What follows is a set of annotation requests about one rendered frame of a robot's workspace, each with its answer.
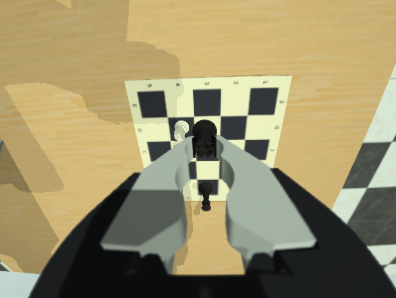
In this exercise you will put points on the black and cream chessboard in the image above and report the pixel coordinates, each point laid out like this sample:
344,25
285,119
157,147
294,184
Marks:
247,111

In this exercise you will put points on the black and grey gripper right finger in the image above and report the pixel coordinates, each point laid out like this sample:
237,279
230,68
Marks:
267,211

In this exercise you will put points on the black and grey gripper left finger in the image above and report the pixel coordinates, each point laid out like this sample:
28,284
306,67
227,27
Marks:
144,214

